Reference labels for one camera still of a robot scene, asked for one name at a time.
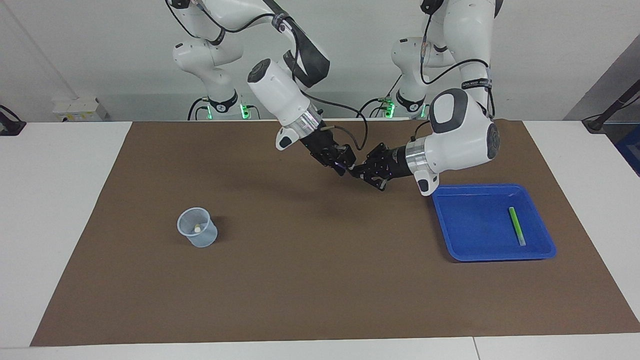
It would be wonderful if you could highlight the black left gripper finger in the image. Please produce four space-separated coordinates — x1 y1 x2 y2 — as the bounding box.
365 143 390 163
350 167 388 192

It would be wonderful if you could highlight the green marker pen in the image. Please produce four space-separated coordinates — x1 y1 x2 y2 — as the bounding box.
508 206 527 247

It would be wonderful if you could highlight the brown table mat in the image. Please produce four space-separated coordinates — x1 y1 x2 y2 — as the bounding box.
30 118 640 347

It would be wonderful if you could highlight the blue plastic tray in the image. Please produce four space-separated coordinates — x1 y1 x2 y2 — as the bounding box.
431 183 557 262

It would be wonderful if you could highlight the translucent plastic cup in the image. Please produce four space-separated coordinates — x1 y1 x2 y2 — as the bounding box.
177 207 219 249

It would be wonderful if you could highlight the black stand pole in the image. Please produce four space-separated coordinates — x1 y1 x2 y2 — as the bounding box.
582 77 640 133

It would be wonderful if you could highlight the blue crate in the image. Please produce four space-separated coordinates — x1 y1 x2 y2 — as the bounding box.
616 125 640 177

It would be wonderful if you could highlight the white cardboard box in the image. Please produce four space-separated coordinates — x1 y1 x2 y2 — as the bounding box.
52 97 108 122

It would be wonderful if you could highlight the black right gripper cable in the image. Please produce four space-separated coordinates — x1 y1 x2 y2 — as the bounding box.
165 0 370 152

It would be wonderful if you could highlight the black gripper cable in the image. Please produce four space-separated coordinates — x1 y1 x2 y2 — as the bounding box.
165 0 370 152
411 0 497 143

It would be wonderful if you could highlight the black left base cable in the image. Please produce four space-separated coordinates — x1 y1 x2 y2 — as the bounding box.
356 75 401 119

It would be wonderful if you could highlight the black base cable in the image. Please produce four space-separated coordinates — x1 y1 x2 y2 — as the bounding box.
356 75 401 119
187 96 261 121

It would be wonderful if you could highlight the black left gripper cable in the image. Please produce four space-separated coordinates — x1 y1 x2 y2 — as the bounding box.
411 0 497 143

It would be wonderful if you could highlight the black right base cable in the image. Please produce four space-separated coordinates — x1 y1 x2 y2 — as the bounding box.
187 96 261 121

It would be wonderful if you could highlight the black clamp mount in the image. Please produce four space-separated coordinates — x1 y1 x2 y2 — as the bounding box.
0 104 27 137

